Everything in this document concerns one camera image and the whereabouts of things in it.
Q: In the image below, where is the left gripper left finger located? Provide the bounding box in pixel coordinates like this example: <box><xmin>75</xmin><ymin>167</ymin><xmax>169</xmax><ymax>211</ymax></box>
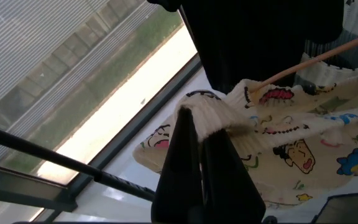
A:
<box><xmin>150</xmin><ymin>107</ymin><xmax>204</xmax><ymax>223</ymax></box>

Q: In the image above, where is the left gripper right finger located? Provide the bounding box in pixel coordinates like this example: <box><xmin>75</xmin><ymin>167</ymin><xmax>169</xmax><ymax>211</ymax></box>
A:
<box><xmin>201</xmin><ymin>129</ymin><xmax>266</xmax><ymax>223</ymax></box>

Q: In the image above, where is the cream printed garment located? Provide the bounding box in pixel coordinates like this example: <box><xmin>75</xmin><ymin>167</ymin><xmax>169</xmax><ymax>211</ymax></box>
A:
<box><xmin>132</xmin><ymin>73</ymin><xmax>358</xmax><ymax>208</ymax></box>

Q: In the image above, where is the pink clothes hanger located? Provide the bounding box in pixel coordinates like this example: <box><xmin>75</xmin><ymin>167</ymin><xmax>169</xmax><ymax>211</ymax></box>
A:
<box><xmin>249</xmin><ymin>30</ymin><xmax>358</xmax><ymax>94</ymax></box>

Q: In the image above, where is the black garment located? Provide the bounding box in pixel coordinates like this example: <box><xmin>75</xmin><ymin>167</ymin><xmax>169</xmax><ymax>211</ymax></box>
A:
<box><xmin>147</xmin><ymin>0</ymin><xmax>344</xmax><ymax>94</ymax></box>

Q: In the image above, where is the black clothes rack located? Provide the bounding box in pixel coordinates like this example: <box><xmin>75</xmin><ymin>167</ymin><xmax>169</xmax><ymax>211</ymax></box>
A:
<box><xmin>0</xmin><ymin>123</ymin><xmax>157</xmax><ymax>202</ymax></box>

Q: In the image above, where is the window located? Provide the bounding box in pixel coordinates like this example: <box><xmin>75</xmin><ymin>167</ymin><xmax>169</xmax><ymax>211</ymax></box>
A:
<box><xmin>0</xmin><ymin>0</ymin><xmax>203</xmax><ymax>223</ymax></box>

